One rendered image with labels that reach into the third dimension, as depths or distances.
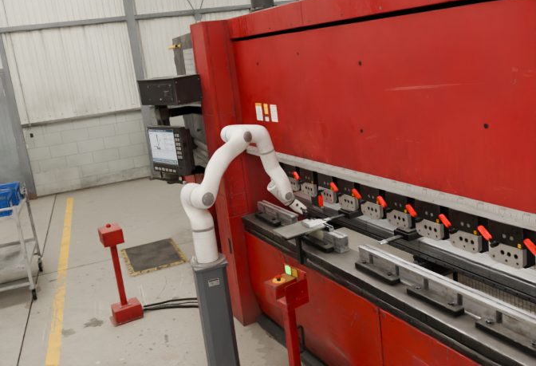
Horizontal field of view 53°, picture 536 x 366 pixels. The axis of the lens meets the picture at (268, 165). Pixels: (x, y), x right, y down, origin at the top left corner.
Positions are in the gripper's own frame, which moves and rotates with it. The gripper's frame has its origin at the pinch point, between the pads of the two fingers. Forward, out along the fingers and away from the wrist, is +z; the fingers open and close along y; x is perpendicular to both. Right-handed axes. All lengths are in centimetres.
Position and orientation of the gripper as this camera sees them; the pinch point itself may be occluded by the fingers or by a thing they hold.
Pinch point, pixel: (305, 214)
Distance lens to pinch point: 323.3
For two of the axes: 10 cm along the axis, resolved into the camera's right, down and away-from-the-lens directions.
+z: 6.5, 6.1, 4.4
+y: -4.7, -1.4, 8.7
